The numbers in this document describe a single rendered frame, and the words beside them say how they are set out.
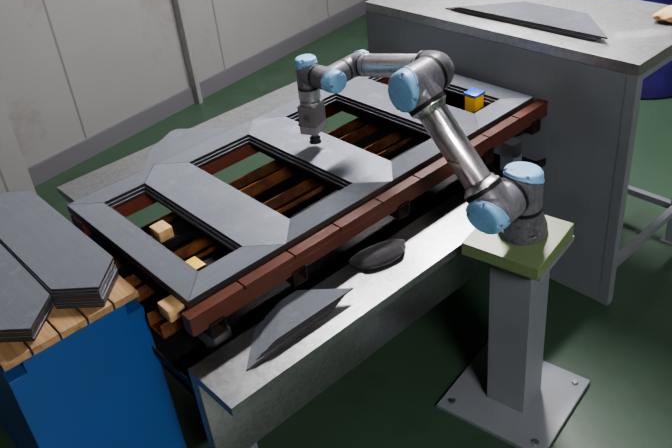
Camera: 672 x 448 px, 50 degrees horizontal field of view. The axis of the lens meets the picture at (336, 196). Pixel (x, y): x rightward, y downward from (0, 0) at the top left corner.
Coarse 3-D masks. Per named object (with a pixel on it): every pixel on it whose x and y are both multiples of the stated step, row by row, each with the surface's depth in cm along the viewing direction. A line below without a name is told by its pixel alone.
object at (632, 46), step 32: (384, 0) 326; (416, 0) 322; (448, 0) 317; (480, 0) 313; (512, 0) 309; (544, 0) 306; (576, 0) 302; (608, 0) 298; (640, 0) 295; (480, 32) 286; (512, 32) 278; (544, 32) 275; (608, 32) 269; (640, 32) 266; (608, 64) 250; (640, 64) 242
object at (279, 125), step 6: (282, 120) 279; (288, 120) 278; (294, 120) 278; (270, 126) 276; (276, 126) 275; (282, 126) 275; (288, 126) 274; (252, 132) 273; (258, 132) 272; (264, 132) 272; (270, 132) 271; (276, 132) 271; (258, 138) 268; (264, 138) 268
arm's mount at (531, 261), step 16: (560, 224) 224; (464, 240) 224; (480, 240) 223; (496, 240) 222; (544, 240) 219; (560, 240) 218; (480, 256) 221; (496, 256) 216; (512, 256) 215; (528, 256) 214; (544, 256) 213; (528, 272) 212
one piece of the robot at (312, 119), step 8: (304, 104) 246; (312, 104) 246; (320, 104) 249; (304, 112) 247; (312, 112) 246; (320, 112) 250; (304, 120) 249; (312, 120) 248; (320, 120) 251; (304, 128) 251; (312, 128) 249; (320, 128) 252
